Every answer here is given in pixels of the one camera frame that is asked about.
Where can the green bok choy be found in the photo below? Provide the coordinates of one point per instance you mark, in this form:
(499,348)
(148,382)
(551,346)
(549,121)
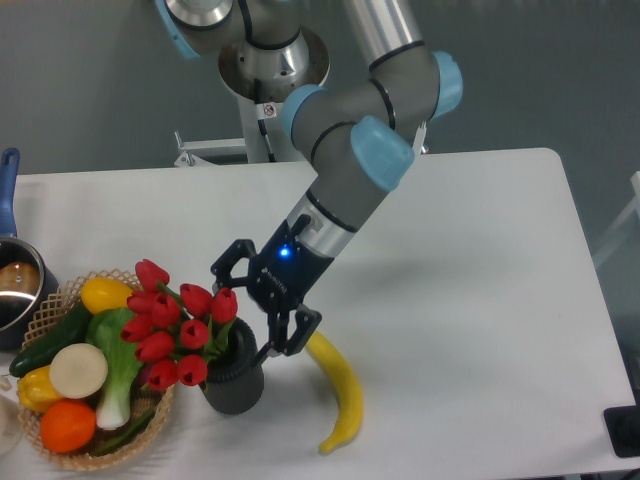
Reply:
(113,409)

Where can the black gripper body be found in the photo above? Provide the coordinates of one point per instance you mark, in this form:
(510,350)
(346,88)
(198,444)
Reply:
(285,269)

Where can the green cucumber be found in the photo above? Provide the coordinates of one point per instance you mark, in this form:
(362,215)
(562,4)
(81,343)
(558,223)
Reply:
(71,329)

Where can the red tulip bouquet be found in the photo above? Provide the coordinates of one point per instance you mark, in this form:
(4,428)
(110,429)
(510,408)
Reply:
(177,335)

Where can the yellow bell pepper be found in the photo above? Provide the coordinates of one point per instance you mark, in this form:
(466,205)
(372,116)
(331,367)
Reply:
(36,392)

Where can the yellow banana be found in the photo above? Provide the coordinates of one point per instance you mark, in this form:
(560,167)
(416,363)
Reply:
(348,391)

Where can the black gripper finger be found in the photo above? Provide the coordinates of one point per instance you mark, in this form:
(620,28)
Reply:
(223,266)
(288,332)

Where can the black device at table edge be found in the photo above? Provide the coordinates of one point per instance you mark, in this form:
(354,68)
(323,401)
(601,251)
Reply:
(623,428)

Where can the green bean pod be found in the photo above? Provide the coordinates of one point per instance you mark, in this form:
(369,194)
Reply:
(125,437)

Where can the dark grey ribbed vase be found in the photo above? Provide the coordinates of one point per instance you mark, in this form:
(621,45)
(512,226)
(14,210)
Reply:
(235,383)

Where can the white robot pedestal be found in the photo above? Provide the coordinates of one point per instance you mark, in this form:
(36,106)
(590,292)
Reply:
(250,145)

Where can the yellow squash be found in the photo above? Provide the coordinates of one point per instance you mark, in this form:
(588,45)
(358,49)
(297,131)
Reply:
(99,294)

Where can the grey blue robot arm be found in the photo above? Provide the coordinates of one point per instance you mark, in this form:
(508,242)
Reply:
(360,143)

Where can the woven wicker basket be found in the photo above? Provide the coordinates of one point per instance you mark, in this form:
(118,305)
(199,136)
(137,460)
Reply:
(49,314)

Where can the blue handled saucepan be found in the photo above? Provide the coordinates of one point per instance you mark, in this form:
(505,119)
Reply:
(26,281)

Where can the purple red radish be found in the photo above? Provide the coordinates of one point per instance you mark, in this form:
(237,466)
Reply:
(143,375)

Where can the orange fruit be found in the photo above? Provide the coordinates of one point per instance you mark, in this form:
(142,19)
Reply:
(67,426)

